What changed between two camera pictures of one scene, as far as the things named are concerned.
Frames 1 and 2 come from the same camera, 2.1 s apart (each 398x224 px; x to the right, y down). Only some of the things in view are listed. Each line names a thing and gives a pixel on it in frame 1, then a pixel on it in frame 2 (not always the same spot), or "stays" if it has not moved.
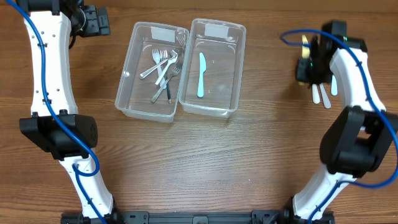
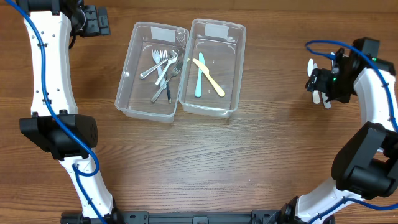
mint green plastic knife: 202,70 stays
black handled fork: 168,90 stays
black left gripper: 94,22 stays
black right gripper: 315,64 -> 319,82
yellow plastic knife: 305,54 -> 204,69
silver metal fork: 175,71 stays
